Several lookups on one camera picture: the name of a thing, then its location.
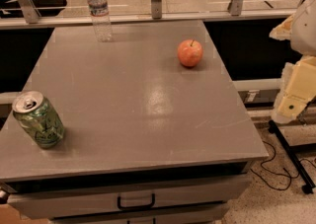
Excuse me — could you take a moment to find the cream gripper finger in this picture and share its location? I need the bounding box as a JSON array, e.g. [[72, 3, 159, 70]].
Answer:
[[269, 15, 294, 40], [271, 55, 316, 124]]

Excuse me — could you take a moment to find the clear plastic water bottle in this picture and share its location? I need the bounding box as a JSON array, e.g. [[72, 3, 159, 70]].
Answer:
[[87, 0, 113, 42]]

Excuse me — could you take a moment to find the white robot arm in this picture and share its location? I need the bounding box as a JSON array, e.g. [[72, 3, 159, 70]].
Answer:
[[270, 0, 316, 124]]

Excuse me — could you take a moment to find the green soda can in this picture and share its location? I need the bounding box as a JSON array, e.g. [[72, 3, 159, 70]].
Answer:
[[12, 91, 64, 149]]

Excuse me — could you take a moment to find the red apple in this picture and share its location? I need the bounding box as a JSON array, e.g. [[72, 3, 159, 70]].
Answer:
[[177, 39, 203, 67]]

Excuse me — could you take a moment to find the black stand leg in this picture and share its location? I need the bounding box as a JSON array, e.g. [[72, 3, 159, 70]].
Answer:
[[269, 120, 316, 194]]

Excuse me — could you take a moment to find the grey lower drawer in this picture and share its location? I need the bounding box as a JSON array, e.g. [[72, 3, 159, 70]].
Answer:
[[51, 202, 228, 224]]

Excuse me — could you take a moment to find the grey drawer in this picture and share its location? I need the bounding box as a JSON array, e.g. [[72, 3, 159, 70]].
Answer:
[[51, 202, 228, 224], [8, 174, 251, 219]]

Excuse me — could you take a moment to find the grey upper drawer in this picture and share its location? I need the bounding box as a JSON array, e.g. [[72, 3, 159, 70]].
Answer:
[[8, 174, 251, 219]]

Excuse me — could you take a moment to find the black floor cable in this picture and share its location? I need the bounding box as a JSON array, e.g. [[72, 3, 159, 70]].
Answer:
[[250, 140, 316, 191]]

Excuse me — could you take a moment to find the black drawer handle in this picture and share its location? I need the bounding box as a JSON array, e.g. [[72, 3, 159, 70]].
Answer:
[[117, 193, 156, 211]]

